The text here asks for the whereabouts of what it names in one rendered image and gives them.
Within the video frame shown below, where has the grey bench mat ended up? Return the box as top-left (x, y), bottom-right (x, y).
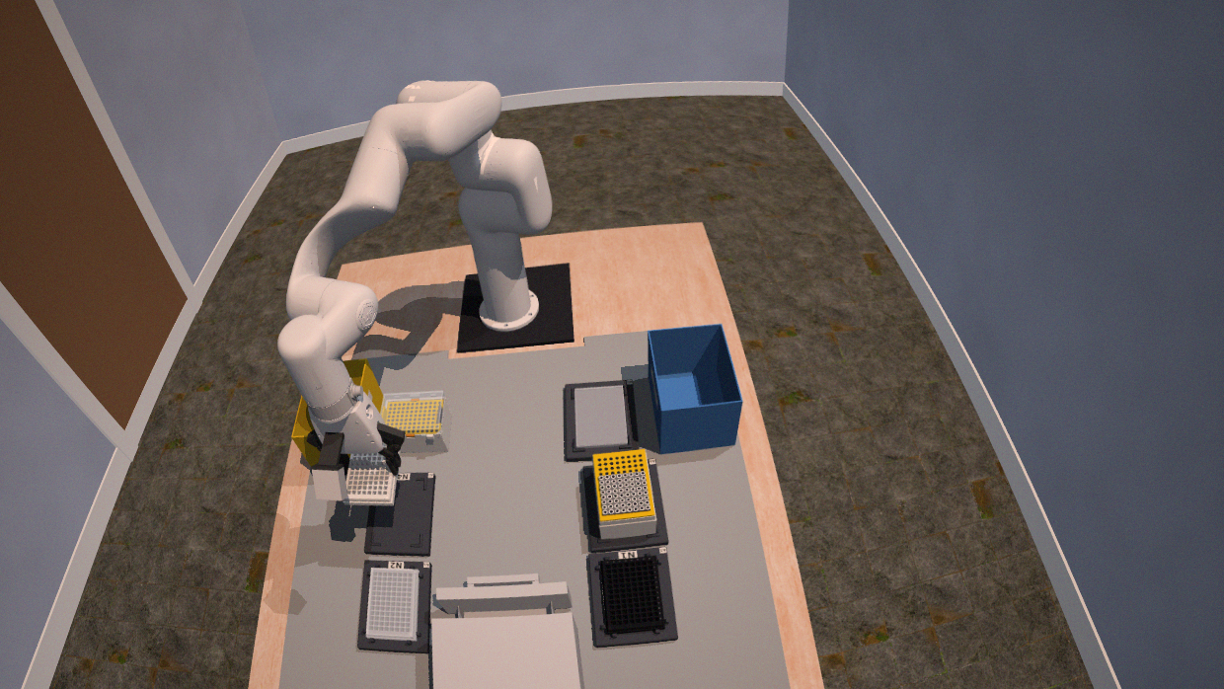
top-left (279, 330), bottom-right (791, 689)

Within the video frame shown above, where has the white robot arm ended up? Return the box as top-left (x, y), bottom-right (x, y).
top-left (277, 81), bottom-right (552, 421)

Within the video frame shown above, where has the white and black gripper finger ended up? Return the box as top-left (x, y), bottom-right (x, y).
top-left (377, 422), bottom-right (406, 475)
top-left (307, 430), bottom-right (350, 475)

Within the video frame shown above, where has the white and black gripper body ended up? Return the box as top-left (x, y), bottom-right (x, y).
top-left (308, 392), bottom-right (386, 454)

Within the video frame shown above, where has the yellow open-top bin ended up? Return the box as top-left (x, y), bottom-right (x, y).
top-left (291, 359), bottom-right (383, 467)

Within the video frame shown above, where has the blue open-top bin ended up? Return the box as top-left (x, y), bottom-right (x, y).
top-left (647, 324), bottom-right (743, 455)

